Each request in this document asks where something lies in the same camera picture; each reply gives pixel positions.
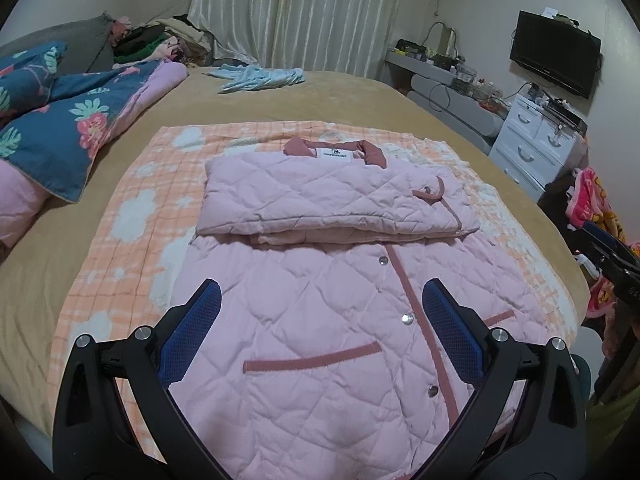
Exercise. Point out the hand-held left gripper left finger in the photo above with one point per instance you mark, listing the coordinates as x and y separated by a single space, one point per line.
192 330

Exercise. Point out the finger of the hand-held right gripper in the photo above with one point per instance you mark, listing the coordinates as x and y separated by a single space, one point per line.
605 260
607 240

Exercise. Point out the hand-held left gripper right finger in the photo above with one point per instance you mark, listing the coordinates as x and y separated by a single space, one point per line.
452 330

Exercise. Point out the pink quilted jacket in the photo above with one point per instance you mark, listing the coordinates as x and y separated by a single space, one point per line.
310 310

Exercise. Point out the black clothes heap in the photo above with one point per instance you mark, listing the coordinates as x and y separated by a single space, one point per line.
555 200

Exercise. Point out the pile of mixed clothes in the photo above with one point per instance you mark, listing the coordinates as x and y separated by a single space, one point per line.
170 40

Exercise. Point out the pink cartoon towel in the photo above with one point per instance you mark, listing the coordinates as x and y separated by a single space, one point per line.
590 200

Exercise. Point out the white drawer cabinet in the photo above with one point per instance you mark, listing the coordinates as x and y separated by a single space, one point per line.
525 145

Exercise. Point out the black set-top box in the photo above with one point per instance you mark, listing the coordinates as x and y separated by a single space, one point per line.
565 117

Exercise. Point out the orange plaid blanket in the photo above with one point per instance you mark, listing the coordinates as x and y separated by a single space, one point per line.
140 210

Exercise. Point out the grey desk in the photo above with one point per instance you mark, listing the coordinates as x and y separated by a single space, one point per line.
450 100

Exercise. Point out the blue floral quilt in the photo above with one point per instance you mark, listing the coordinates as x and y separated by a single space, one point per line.
65 130

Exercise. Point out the clutter of small desk things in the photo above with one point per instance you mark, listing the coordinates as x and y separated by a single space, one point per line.
440 57

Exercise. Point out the bed with tan sheet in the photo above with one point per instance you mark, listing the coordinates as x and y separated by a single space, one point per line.
350 95

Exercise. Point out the light blue garment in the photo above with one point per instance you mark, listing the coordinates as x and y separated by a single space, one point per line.
260 77

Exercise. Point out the grey pillow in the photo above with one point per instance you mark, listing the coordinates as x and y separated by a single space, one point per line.
75 40

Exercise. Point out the white pleated curtain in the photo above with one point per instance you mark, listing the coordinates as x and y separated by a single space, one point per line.
300 10

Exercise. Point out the black wall television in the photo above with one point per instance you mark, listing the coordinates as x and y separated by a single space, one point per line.
552 50

